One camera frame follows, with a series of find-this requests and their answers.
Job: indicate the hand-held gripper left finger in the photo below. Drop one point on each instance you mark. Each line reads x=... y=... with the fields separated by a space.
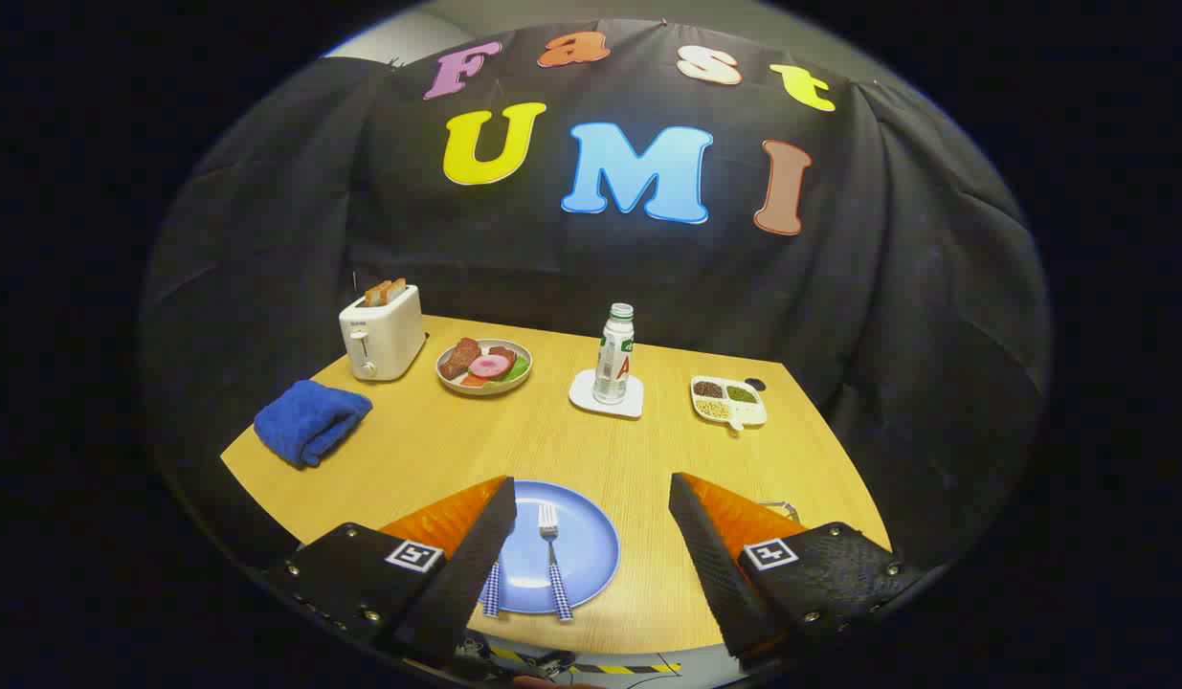
x=480 y=555

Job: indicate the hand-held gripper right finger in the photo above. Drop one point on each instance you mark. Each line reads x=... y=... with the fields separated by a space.
x=710 y=555

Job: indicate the blue round plate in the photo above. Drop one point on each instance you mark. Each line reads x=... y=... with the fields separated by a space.
x=590 y=545

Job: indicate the white divided bean dish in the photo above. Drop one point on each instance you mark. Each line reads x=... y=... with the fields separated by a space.
x=734 y=402

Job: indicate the red tomato slice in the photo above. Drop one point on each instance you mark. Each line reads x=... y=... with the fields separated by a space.
x=473 y=380

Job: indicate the grey food plate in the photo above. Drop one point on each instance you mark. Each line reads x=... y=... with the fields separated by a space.
x=452 y=381

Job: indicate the pink ham slice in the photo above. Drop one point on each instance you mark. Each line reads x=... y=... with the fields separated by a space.
x=488 y=366

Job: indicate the green lettuce leaf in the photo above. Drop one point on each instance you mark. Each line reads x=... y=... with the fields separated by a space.
x=518 y=368

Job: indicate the white square coaster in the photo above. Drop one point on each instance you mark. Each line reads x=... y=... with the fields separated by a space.
x=583 y=394

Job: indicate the brown meat slab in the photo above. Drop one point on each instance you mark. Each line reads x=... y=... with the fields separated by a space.
x=459 y=356

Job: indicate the small brown meat piece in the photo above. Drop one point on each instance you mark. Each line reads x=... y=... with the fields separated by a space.
x=503 y=353

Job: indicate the blue folded towel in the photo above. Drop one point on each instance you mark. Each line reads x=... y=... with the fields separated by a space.
x=313 y=421

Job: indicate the white green plastic bottle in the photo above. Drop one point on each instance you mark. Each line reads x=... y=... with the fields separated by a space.
x=613 y=359

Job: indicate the white toaster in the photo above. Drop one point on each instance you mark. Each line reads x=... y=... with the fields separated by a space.
x=390 y=335

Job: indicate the toast slice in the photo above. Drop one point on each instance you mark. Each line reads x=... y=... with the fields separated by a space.
x=376 y=294
x=397 y=287

